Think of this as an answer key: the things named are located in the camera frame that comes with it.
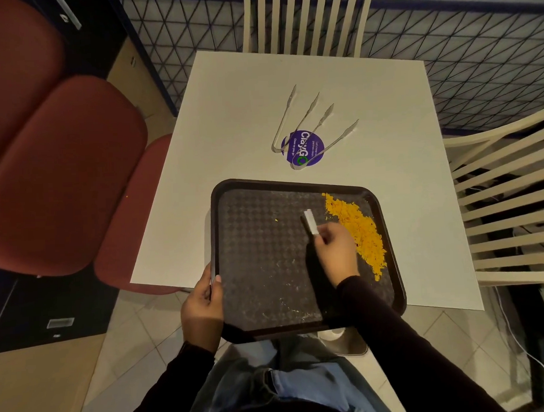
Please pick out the small white scraper card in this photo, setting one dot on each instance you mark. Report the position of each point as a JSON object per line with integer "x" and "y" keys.
{"x": 311, "y": 222}

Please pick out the dark brown plastic tray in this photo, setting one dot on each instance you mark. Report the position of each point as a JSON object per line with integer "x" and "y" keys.
{"x": 265, "y": 266}

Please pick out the person's right hand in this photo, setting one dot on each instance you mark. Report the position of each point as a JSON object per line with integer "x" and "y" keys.
{"x": 340, "y": 254}

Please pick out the metal waste bin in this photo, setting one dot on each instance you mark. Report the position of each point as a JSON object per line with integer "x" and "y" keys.
{"x": 357, "y": 345}

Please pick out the person's right forearm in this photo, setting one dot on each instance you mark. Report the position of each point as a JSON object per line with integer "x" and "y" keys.
{"x": 406, "y": 354}

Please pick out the person's left forearm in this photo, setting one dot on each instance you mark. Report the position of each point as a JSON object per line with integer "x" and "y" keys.
{"x": 171, "y": 389}

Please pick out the person's left hand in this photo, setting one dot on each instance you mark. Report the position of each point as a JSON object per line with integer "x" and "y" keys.
{"x": 202, "y": 321}

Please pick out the tall black cabinet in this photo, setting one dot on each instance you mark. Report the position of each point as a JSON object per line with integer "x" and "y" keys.
{"x": 101, "y": 45}

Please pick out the low black floor cabinet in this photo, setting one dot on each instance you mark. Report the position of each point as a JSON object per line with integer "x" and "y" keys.
{"x": 35, "y": 301}

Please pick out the cream slatted wooden chair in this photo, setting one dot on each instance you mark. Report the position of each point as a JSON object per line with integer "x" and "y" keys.
{"x": 515, "y": 276}
{"x": 247, "y": 22}

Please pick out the pile of orange crumbs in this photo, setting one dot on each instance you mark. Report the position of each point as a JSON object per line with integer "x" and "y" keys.
{"x": 362, "y": 231}

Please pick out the black metal frame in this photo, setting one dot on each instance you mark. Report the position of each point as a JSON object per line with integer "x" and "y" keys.
{"x": 538, "y": 359}

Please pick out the white paper waste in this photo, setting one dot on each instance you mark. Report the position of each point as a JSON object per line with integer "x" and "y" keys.
{"x": 332, "y": 335}

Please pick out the person's legs in jeans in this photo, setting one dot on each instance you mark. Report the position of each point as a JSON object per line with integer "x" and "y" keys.
{"x": 296, "y": 380}

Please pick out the round purple sticker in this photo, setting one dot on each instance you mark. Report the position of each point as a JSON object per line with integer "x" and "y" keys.
{"x": 307, "y": 146}

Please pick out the red cushioned chair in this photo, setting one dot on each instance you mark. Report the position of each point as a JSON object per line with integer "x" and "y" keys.
{"x": 18, "y": 65}
{"x": 66, "y": 175}

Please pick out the metal tongs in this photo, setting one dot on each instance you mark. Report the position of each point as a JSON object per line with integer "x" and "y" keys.
{"x": 349, "y": 127}
{"x": 283, "y": 118}

